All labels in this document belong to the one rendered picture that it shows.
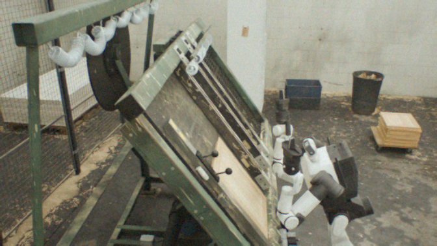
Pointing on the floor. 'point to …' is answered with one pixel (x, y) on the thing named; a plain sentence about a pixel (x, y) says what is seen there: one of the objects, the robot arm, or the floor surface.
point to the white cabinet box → (248, 45)
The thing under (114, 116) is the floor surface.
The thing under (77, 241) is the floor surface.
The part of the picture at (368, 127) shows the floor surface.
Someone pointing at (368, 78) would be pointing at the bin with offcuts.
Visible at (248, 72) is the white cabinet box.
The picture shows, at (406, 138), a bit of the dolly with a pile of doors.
